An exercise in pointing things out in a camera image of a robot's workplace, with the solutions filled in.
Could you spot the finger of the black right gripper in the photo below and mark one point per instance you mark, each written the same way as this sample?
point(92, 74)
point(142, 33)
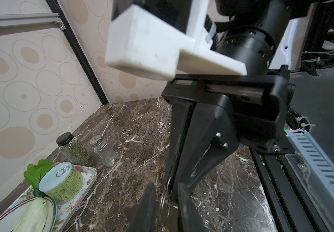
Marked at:
point(180, 119)
point(211, 137)

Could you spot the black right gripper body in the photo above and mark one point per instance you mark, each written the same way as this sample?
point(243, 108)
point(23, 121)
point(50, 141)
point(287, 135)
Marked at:
point(258, 103)

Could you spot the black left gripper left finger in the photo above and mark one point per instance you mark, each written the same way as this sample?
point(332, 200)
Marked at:
point(142, 215)

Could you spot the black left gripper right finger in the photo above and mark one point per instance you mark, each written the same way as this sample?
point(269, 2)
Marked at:
point(189, 219)

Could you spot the metal keyring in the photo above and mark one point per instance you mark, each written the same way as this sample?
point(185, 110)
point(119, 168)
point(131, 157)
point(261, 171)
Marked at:
point(167, 210)

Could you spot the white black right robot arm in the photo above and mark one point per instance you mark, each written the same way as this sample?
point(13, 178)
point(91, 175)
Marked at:
point(256, 32)

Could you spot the small clear glass jar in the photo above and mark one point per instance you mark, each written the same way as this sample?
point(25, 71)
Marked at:
point(105, 153)

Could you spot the green tin can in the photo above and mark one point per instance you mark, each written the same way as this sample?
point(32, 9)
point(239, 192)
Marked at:
point(62, 183)

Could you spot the dark lid glass jar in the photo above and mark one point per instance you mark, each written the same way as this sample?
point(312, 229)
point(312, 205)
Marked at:
point(73, 149)

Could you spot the pale green toy cabbage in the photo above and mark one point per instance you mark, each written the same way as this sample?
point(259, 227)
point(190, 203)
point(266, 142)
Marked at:
point(36, 218)

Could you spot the green toy leaf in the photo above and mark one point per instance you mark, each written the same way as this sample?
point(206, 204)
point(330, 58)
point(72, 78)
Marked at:
point(35, 173)

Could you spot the white plate with red text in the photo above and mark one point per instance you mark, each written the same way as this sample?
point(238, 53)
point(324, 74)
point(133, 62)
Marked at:
point(12, 216)

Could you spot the silver aluminium crossbar right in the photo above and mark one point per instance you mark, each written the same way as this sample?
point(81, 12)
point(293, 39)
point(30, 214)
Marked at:
point(21, 20)

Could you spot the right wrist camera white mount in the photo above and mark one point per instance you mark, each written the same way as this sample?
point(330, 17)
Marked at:
point(155, 39)

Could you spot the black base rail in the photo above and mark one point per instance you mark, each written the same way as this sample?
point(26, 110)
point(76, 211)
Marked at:
point(290, 206)

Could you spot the white perforated cable duct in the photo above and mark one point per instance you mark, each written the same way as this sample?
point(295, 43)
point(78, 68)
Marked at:
point(315, 172)

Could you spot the black corner frame post right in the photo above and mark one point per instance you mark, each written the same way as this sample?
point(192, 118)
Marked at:
point(55, 7)

